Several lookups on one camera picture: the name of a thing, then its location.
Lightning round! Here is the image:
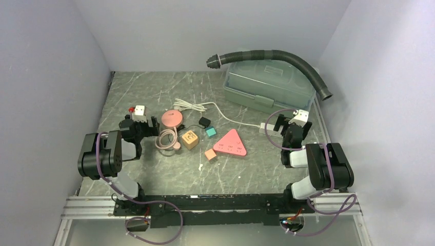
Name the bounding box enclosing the white power strip cable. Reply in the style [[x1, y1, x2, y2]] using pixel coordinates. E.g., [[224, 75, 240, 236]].
[[172, 98, 262, 129]]

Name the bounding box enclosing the pink triangular power strip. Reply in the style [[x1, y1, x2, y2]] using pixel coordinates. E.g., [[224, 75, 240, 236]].
[[213, 129, 247, 156]]

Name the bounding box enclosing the white power strip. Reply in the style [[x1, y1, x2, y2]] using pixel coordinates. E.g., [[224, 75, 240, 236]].
[[259, 122, 278, 135]]

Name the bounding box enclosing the round pink power socket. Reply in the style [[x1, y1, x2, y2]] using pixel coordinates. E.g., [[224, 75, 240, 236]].
[[161, 110, 183, 129]]

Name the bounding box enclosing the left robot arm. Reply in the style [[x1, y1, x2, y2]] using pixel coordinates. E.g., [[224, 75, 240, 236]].
[[77, 115, 160, 216]]

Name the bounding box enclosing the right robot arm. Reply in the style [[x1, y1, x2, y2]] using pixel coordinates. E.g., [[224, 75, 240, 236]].
[[273, 111, 354, 213]]

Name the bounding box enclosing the salmon cube plug adapter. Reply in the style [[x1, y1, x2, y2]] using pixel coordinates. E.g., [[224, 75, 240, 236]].
[[204, 149, 217, 161]]

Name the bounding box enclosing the tan cube socket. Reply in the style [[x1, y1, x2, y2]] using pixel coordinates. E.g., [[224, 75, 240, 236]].
[[182, 130, 199, 150]]

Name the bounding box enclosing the green plastic storage box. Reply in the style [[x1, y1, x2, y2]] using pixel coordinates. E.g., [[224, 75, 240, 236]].
[[223, 60, 316, 114]]

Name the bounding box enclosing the teal cube adapter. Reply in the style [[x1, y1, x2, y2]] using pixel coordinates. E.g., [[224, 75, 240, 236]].
[[205, 126, 216, 137]]

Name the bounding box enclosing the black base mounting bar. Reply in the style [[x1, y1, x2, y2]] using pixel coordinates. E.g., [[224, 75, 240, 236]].
[[113, 190, 314, 229]]

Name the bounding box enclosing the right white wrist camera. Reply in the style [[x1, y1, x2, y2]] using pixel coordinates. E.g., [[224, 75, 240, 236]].
[[289, 110, 309, 127]]

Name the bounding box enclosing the pink coiled socket cable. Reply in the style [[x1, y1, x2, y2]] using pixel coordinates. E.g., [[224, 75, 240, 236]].
[[154, 127, 182, 151]]

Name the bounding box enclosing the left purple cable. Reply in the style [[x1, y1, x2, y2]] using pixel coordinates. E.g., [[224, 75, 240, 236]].
[[95, 131, 184, 246]]

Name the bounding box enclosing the aluminium frame rail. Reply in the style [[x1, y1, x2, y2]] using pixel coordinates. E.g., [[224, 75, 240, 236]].
[[61, 193, 354, 219]]

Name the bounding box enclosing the black corrugated hose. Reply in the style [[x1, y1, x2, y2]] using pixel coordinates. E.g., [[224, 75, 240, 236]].
[[206, 49, 334, 101]]

